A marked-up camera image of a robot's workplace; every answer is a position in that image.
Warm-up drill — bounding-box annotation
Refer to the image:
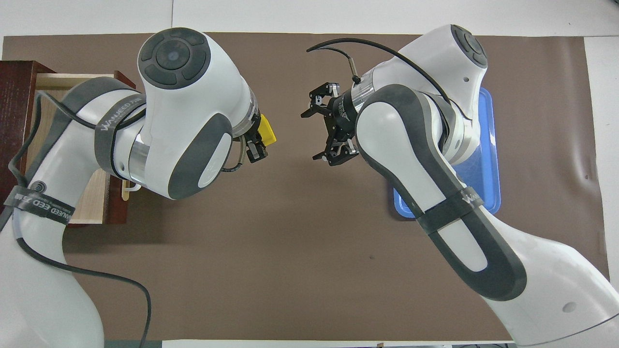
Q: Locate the yellow cube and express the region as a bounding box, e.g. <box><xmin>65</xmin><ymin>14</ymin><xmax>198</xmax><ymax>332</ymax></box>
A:
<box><xmin>256</xmin><ymin>114</ymin><xmax>278</xmax><ymax>147</ymax></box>

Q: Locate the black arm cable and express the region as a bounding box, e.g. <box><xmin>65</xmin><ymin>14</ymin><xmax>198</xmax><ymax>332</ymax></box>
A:
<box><xmin>306</xmin><ymin>38</ymin><xmax>472</xmax><ymax>119</ymax></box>
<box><xmin>7</xmin><ymin>89</ymin><xmax>245</xmax><ymax>348</ymax></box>

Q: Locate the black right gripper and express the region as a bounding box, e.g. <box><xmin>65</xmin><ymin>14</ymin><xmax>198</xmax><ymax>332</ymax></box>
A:
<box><xmin>301</xmin><ymin>82</ymin><xmax>361</xmax><ymax>167</ymax></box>

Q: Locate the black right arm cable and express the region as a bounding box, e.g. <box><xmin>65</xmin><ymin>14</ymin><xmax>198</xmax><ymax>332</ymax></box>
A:
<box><xmin>306</xmin><ymin>38</ymin><xmax>472</xmax><ymax>119</ymax></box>

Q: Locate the blue plastic tray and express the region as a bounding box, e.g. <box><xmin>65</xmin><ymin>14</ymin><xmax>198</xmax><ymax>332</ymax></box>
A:
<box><xmin>393</xmin><ymin>87</ymin><xmax>501</xmax><ymax>221</ymax></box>

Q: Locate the black velcro cable strap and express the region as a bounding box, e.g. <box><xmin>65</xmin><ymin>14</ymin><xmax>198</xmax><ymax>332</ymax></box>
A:
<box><xmin>416</xmin><ymin>186</ymin><xmax>484</xmax><ymax>236</ymax></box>
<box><xmin>94</xmin><ymin>92</ymin><xmax>147</xmax><ymax>171</ymax></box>
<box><xmin>4</xmin><ymin>181</ymin><xmax>76</xmax><ymax>226</ymax></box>

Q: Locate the brown paper table mat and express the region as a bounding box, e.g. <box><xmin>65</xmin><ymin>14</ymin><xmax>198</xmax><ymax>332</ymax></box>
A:
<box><xmin>0</xmin><ymin>32</ymin><xmax>611</xmax><ymax>341</ymax></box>

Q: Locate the dark wooden drawer cabinet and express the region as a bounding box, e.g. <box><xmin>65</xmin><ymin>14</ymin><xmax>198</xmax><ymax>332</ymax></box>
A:
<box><xmin>0</xmin><ymin>60</ymin><xmax>46</xmax><ymax>216</ymax></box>

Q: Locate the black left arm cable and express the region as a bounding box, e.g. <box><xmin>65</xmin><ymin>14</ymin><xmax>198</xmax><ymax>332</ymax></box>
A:
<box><xmin>7</xmin><ymin>89</ymin><xmax>245</xmax><ymax>348</ymax></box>

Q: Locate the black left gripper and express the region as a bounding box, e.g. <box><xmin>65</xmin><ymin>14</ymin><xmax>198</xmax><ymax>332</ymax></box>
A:
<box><xmin>238</xmin><ymin>123</ymin><xmax>268</xmax><ymax>164</ymax></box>

